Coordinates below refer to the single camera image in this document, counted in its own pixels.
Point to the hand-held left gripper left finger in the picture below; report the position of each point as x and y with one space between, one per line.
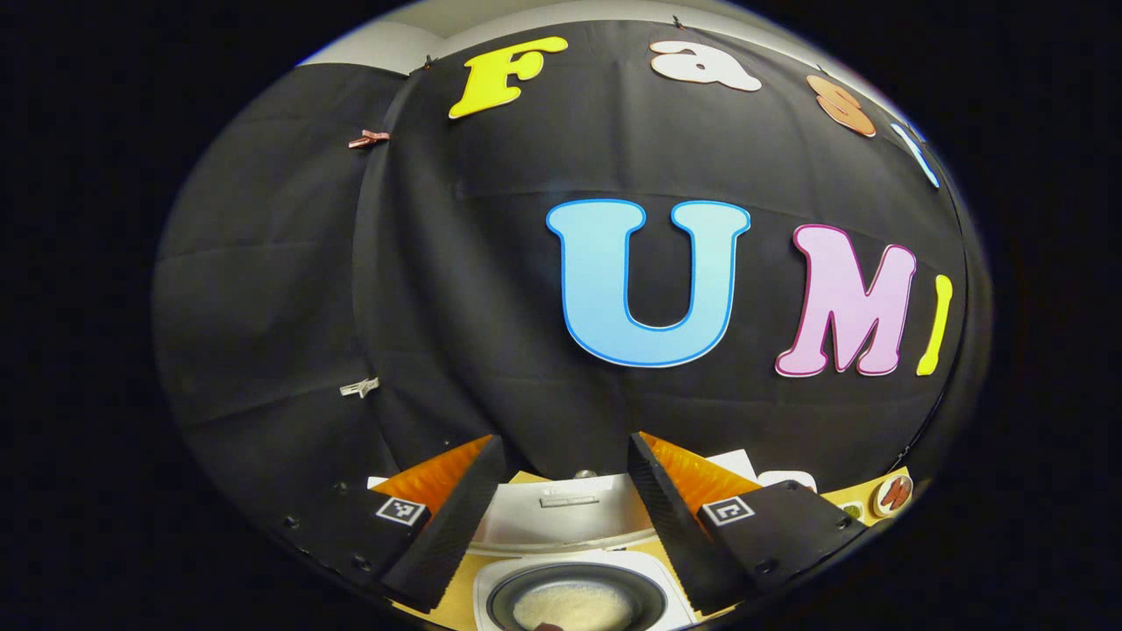
456 526

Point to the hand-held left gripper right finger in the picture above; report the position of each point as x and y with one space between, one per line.
666 521

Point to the white rice cooker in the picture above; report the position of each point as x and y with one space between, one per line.
570 526

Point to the white rice heap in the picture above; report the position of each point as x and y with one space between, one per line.
574 606

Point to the silver cloth clip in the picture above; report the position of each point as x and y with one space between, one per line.
359 386

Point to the white oval plate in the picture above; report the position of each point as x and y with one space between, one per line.
878 504

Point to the red meat slice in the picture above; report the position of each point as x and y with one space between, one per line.
896 493

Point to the black backdrop cloth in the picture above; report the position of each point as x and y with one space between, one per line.
438 280

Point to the red cloth clip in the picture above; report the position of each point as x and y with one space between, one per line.
368 138

